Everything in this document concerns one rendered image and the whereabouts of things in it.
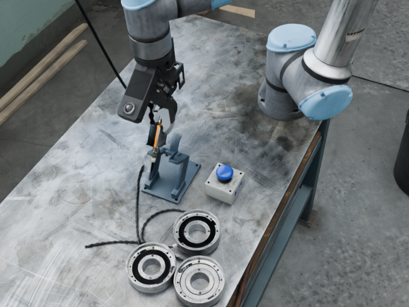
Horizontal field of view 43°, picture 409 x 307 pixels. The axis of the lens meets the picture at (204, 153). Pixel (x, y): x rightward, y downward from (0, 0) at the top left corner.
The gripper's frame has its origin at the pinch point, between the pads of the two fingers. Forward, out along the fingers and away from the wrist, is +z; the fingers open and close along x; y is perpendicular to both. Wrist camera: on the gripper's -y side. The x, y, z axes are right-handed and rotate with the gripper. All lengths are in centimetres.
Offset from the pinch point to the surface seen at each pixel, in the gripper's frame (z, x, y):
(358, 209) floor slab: 100, -44, 69
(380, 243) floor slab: 100, -56, 56
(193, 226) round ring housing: 17.6, -11.6, -9.3
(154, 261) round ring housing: 18.2, -7.5, -20.1
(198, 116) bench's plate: 20.0, 2.9, 23.7
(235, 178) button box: 15.4, -15.6, 5.2
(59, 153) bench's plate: 20.1, 30.6, -2.2
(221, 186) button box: 15.4, -13.6, 1.7
